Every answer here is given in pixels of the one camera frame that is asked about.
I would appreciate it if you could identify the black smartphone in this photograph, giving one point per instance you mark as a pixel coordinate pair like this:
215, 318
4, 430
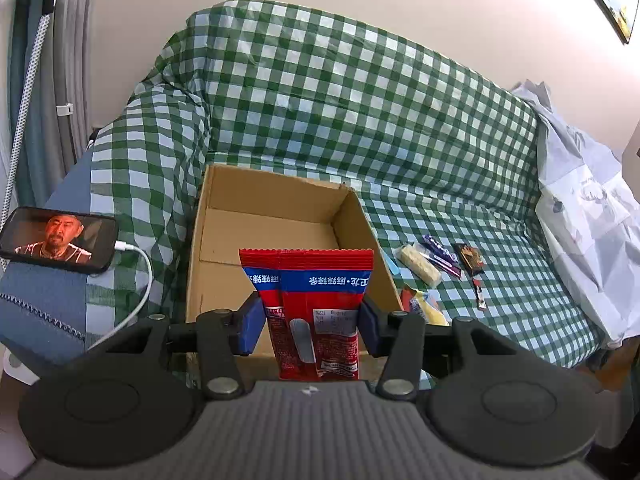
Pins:
82, 243

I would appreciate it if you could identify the blue pillow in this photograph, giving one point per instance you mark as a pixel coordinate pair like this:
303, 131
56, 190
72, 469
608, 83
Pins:
43, 315

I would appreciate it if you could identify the white crumpled sheet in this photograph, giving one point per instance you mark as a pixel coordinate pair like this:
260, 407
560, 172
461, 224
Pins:
589, 217

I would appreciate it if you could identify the yellow wafer bar wrapper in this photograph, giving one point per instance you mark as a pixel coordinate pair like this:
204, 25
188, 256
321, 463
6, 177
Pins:
419, 304

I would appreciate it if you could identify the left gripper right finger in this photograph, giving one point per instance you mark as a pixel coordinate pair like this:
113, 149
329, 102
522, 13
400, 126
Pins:
409, 346

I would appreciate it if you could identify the red Nescafe coffee stick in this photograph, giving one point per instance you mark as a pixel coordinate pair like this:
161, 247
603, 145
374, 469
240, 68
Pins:
479, 294

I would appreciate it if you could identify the small red snack packet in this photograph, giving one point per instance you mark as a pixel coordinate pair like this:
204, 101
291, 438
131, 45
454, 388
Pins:
407, 299

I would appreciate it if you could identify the grey curtain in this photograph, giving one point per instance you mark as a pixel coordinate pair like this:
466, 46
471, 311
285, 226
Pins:
57, 128

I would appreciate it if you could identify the large red snack packet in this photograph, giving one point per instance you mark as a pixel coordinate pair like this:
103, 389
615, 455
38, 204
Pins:
311, 299

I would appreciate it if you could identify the dark brown snack packet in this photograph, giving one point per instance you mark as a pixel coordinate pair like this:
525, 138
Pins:
470, 258

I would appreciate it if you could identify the green checkered sofa cover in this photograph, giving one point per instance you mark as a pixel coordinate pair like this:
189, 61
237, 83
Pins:
430, 147

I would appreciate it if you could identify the purple pink candy bar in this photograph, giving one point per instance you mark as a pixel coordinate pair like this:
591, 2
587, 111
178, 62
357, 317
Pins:
444, 265

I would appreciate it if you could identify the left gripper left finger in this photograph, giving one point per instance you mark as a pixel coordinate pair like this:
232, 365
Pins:
217, 337

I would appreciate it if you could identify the light blue stick packet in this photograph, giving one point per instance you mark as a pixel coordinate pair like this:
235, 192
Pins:
391, 264

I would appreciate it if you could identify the purple chocolate bar wrapper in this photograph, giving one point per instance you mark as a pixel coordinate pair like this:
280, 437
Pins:
436, 248

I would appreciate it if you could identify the clear pack beige crackers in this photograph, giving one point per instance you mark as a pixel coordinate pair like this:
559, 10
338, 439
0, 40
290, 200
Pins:
410, 257

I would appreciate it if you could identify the brown cardboard box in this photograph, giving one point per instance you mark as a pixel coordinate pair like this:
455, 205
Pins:
244, 208

